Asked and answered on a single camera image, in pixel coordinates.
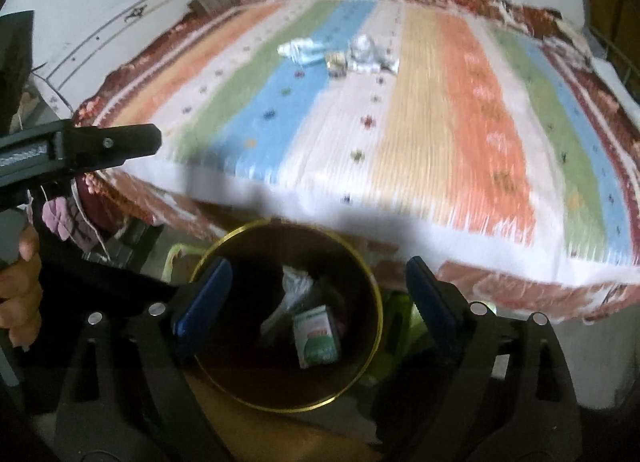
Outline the dark trash can gold rim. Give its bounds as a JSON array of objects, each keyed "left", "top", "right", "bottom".
[{"left": 187, "top": 222, "right": 385, "bottom": 413}]

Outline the white plastic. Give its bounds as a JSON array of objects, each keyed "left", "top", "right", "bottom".
[{"left": 347, "top": 34, "right": 401, "bottom": 74}]

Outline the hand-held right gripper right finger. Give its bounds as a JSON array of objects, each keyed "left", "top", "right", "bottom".
[{"left": 380, "top": 256, "right": 581, "bottom": 462}]

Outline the white decorated panel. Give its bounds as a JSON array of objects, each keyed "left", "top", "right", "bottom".
[{"left": 30, "top": 0, "right": 226, "bottom": 113}]

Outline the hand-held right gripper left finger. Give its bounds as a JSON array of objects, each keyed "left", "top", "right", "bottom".
[{"left": 55, "top": 257, "right": 233, "bottom": 462}]

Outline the pink cloth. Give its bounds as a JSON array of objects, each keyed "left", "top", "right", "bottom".
[{"left": 42, "top": 177, "right": 108, "bottom": 253}]

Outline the clear plastic wrapper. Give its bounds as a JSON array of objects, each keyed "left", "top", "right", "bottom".
[{"left": 260, "top": 266, "right": 321, "bottom": 343}]

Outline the green and white box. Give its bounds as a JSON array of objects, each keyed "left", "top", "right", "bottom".
[{"left": 292, "top": 306, "right": 341, "bottom": 369}]

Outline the person's left hand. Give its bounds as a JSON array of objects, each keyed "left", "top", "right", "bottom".
[{"left": 0, "top": 226, "right": 43, "bottom": 349}]

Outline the brown floral blanket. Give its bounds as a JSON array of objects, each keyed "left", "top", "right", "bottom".
[{"left": 72, "top": 0, "right": 640, "bottom": 323}]

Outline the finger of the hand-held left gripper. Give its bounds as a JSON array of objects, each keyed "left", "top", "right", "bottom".
[
  {"left": 37, "top": 237, "right": 178, "bottom": 315},
  {"left": 62, "top": 123, "right": 163, "bottom": 170}
]

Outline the metal rack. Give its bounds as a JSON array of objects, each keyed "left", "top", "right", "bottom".
[{"left": 590, "top": 27, "right": 640, "bottom": 108}]

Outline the striped colourful mat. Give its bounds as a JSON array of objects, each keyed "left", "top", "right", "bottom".
[{"left": 92, "top": 0, "right": 640, "bottom": 288}]

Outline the white and blue wrapper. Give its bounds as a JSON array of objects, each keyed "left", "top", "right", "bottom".
[{"left": 277, "top": 37, "right": 326, "bottom": 65}]

